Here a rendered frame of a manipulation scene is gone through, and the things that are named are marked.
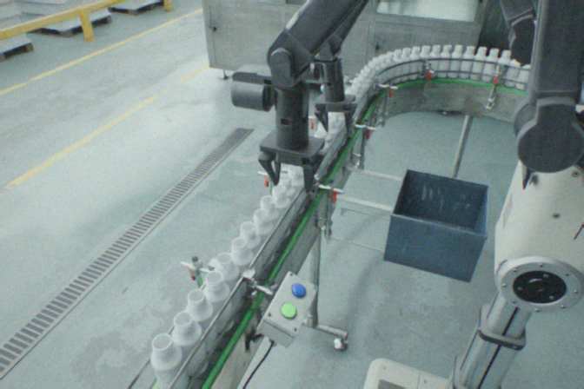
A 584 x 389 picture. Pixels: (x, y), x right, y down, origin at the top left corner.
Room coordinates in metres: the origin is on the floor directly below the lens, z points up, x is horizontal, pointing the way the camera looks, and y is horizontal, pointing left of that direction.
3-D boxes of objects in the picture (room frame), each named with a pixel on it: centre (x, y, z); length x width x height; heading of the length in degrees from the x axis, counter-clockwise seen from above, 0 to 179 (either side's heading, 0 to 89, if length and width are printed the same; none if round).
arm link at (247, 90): (0.66, 0.04, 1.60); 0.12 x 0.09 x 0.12; 69
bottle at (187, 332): (0.52, 0.22, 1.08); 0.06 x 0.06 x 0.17
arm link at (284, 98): (0.65, 0.01, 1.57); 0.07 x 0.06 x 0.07; 69
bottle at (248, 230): (0.80, 0.11, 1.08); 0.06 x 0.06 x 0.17
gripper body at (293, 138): (0.65, 0.00, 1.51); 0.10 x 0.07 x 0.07; 68
